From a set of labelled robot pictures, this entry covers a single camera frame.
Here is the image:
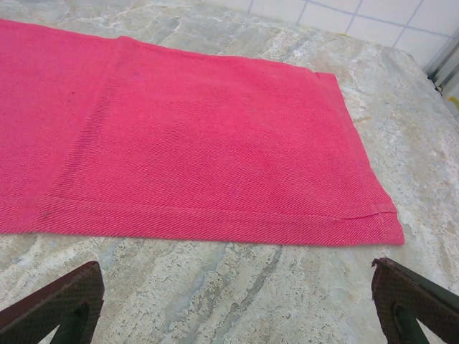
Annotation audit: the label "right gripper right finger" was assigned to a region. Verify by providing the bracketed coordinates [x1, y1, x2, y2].
[370, 257, 459, 344]

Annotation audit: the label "pink long pants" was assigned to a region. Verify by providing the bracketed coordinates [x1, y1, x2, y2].
[0, 18, 406, 247]

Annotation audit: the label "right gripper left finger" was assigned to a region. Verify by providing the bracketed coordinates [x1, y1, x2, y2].
[0, 260, 105, 344]

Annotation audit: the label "aluminium frame corner post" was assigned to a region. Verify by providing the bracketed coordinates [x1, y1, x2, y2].
[422, 34, 459, 96]

